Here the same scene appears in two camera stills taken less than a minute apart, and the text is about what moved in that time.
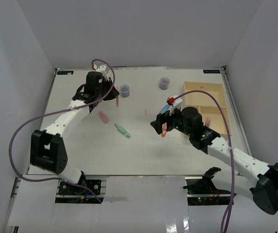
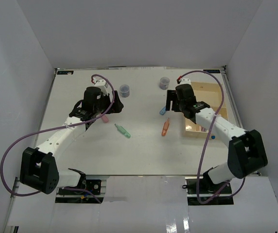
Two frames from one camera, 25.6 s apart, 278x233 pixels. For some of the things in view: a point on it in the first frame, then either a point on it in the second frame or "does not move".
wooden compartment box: (207, 106) does not move
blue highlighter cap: (165, 108) does not move
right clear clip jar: (164, 82) does not move
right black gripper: (161, 119) to (172, 96)
